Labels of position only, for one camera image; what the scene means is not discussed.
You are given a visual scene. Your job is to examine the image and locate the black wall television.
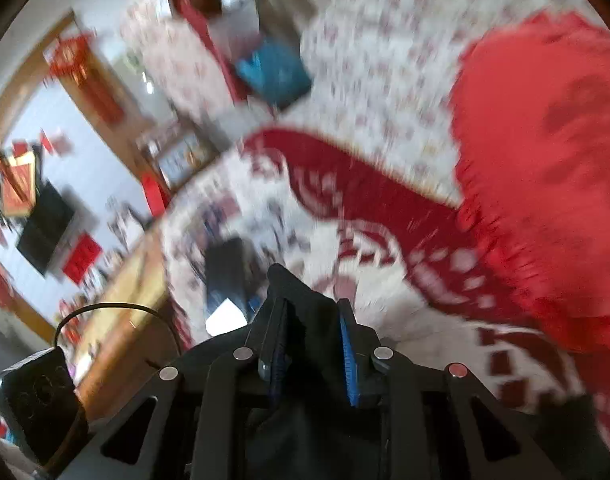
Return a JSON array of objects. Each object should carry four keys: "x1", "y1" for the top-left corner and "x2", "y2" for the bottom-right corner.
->
[{"x1": 16, "y1": 180, "x2": 76, "y2": 276}]

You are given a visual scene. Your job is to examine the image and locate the black cable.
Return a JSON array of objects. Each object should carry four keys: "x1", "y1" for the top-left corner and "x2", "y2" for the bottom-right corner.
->
[{"x1": 54, "y1": 302, "x2": 186, "y2": 356}]

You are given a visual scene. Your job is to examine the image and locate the red and white patterned blanket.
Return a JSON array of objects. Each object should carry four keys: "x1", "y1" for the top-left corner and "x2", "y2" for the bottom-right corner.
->
[{"x1": 160, "y1": 127, "x2": 610, "y2": 461}]

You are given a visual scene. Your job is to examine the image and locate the floral cushion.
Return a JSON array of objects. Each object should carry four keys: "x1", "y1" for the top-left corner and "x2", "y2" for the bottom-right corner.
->
[{"x1": 120, "y1": 0, "x2": 246, "y2": 131}]

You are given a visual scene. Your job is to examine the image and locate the red heart-shaped frilled pillow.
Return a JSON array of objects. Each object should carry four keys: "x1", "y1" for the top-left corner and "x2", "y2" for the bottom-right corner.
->
[{"x1": 447, "y1": 12, "x2": 610, "y2": 353}]

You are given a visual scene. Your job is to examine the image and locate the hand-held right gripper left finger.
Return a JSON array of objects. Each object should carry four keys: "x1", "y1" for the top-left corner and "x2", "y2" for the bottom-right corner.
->
[{"x1": 60, "y1": 297, "x2": 292, "y2": 480}]

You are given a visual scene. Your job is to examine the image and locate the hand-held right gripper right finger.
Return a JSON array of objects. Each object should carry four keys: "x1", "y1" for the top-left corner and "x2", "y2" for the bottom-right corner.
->
[{"x1": 337, "y1": 299, "x2": 568, "y2": 480}]

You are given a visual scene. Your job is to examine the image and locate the wooden cabinet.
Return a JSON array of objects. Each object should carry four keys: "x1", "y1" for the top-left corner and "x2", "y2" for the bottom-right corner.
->
[{"x1": 60, "y1": 230, "x2": 186, "y2": 411}]

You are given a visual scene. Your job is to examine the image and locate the wooden door frame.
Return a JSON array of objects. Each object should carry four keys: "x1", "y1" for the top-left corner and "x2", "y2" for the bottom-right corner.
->
[{"x1": 0, "y1": 10, "x2": 158, "y2": 183}]

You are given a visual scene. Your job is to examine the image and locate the red knot door decoration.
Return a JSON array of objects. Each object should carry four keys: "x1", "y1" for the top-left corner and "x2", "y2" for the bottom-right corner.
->
[{"x1": 48, "y1": 35, "x2": 126, "y2": 126}]

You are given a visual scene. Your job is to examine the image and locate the black smartphone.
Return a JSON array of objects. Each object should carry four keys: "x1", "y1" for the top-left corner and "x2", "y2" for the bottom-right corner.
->
[{"x1": 205, "y1": 237, "x2": 248, "y2": 338}]

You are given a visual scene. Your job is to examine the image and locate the red box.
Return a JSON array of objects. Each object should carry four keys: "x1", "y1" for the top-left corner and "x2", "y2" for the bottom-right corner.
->
[{"x1": 141, "y1": 172, "x2": 171, "y2": 213}]

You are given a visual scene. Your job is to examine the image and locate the red and gold wall decoration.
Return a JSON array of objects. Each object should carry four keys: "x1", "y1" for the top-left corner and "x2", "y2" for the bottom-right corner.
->
[{"x1": 0, "y1": 145, "x2": 43, "y2": 218}]

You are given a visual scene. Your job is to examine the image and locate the framed picture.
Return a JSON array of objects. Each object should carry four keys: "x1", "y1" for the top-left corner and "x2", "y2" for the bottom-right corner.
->
[{"x1": 155, "y1": 135, "x2": 218, "y2": 191}]

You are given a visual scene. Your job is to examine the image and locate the blue bag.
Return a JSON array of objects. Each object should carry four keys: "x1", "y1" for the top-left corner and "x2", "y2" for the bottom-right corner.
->
[{"x1": 235, "y1": 40, "x2": 313, "y2": 111}]

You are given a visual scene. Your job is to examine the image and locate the floral quilt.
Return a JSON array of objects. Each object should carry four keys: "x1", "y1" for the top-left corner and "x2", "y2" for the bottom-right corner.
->
[{"x1": 300, "y1": 0, "x2": 610, "y2": 206}]

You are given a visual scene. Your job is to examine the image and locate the red paper square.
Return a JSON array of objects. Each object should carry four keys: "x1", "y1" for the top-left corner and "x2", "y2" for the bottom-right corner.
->
[{"x1": 62, "y1": 237, "x2": 103, "y2": 283}]

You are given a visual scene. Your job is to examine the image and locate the black pants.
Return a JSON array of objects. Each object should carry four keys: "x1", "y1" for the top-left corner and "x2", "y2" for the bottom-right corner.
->
[{"x1": 235, "y1": 262, "x2": 391, "y2": 480}]

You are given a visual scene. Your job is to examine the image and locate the clear plastic bag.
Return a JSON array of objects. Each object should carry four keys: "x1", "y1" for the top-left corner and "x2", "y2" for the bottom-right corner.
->
[{"x1": 210, "y1": 0, "x2": 266, "y2": 56}]

